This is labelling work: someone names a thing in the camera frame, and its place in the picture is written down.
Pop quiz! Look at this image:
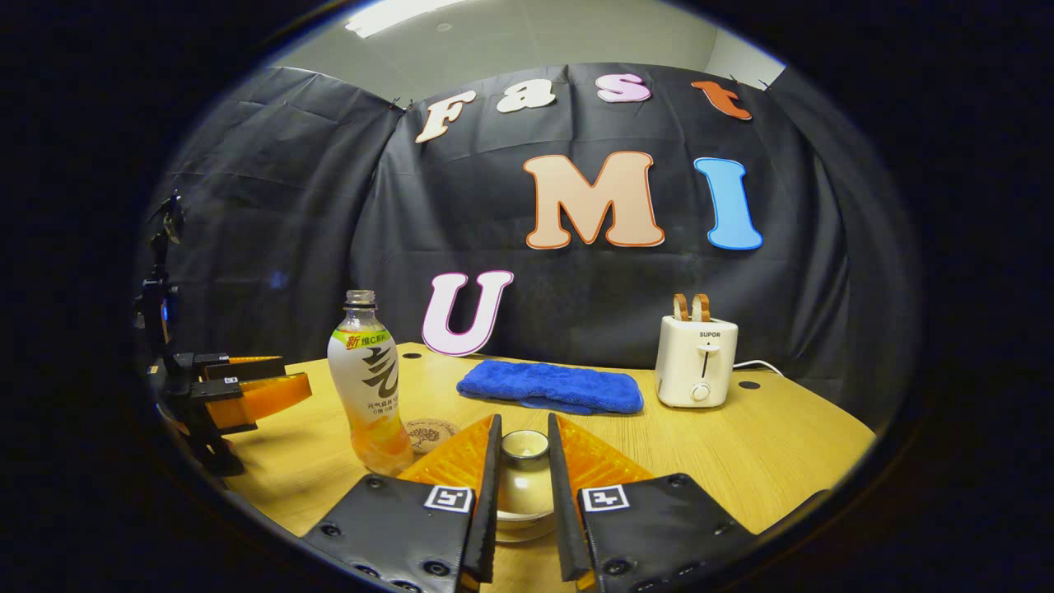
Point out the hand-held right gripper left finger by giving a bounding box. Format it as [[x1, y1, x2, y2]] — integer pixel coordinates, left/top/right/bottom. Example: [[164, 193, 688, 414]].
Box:
[[303, 413, 503, 593]]

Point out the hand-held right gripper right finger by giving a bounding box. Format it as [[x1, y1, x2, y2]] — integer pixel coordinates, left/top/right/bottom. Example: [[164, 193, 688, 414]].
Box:
[[547, 413, 758, 593]]

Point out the white teacup lid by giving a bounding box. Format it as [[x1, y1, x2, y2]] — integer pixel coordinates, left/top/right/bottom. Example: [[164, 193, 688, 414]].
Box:
[[498, 429, 554, 518]]

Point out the water bottle with orange label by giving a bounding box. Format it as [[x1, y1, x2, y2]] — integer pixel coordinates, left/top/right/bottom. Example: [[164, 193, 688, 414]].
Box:
[[327, 290, 414, 477]]

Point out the round cork coaster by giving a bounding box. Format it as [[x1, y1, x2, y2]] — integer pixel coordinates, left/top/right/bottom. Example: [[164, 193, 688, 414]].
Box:
[[405, 418, 460, 454]]

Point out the blue folded towel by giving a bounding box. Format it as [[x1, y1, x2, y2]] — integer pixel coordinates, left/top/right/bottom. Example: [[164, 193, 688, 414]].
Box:
[[457, 359, 645, 415]]

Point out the white toaster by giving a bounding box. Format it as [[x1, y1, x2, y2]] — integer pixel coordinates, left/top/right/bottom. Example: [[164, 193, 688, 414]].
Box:
[[655, 315, 739, 409]]

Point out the black backdrop cloth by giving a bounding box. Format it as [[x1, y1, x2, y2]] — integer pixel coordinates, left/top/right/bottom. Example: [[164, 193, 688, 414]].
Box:
[[136, 62, 923, 429]]

